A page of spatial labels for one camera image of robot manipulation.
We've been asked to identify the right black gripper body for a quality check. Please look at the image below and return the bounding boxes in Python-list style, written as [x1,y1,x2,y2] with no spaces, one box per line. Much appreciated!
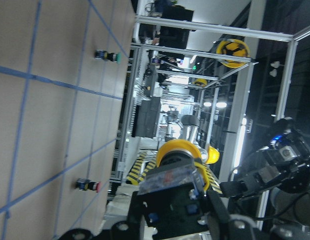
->
[241,117,310,195]

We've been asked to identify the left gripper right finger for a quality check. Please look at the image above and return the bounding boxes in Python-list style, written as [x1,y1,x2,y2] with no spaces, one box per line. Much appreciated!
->
[206,190,260,240]

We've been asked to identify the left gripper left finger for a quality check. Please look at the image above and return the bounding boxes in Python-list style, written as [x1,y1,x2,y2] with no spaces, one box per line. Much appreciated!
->
[110,191,153,240]

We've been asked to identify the yellow push button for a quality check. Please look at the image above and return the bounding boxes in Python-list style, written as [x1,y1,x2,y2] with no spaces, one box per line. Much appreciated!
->
[137,139,221,238]

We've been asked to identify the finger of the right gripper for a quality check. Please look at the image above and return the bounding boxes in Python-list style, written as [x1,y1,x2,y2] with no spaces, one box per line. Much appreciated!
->
[219,172,280,199]

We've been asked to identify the green push button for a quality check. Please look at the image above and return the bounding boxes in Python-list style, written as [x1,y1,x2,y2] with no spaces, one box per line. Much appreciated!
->
[95,50,121,63]

